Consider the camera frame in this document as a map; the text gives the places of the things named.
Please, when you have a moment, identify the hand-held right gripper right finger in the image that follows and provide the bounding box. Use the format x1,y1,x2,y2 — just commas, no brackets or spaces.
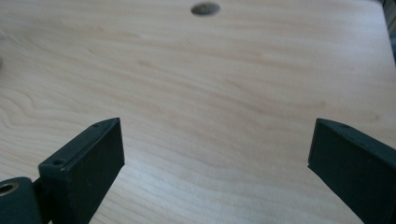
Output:
307,118,396,224

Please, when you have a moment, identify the small dark oval object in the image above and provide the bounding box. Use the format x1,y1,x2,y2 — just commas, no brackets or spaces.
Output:
190,2,221,17

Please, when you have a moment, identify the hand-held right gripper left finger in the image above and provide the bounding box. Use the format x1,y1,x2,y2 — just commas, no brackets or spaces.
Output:
37,117,126,224

